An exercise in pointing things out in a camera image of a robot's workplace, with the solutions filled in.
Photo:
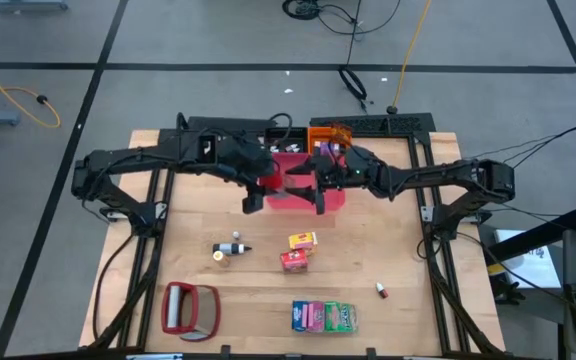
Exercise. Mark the green mini cereal box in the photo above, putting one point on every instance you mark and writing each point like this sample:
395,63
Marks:
340,318

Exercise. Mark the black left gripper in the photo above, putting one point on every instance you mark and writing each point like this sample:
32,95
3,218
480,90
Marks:
243,155

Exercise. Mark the black aluminium table frame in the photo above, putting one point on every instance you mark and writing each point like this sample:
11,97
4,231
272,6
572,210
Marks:
438,280

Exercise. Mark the black plastic bin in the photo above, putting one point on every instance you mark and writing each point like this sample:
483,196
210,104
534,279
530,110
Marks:
298,136

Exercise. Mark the black icing tube white collar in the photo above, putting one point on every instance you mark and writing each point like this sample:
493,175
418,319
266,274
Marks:
230,248

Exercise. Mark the orange plastic bin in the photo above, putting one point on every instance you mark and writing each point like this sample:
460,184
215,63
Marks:
314,137

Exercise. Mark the yellow mini cereal box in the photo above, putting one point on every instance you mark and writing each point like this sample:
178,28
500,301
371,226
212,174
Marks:
301,241

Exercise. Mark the pink mini cereal box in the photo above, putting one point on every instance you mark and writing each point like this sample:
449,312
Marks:
315,317

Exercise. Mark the white paper sheet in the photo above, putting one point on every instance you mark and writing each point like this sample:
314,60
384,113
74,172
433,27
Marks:
528,265

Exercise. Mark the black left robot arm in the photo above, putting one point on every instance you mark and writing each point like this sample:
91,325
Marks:
133,155

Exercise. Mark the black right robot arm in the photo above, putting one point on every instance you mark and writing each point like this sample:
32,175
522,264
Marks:
443,175

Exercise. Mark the yellow squeeze bottle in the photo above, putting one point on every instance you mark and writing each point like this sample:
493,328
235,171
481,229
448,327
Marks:
219,257

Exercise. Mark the red Froot Loops box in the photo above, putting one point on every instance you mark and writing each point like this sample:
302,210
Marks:
294,261

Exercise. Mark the pink translucent plastic bin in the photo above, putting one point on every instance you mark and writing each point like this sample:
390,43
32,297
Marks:
335,200

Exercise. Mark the black rear panel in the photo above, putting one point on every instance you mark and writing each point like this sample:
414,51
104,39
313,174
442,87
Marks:
383,123
230,123

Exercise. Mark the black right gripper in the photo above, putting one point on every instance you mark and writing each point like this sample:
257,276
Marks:
353,170

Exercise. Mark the blue mini cereal box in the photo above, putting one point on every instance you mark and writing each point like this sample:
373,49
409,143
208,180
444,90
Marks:
299,316

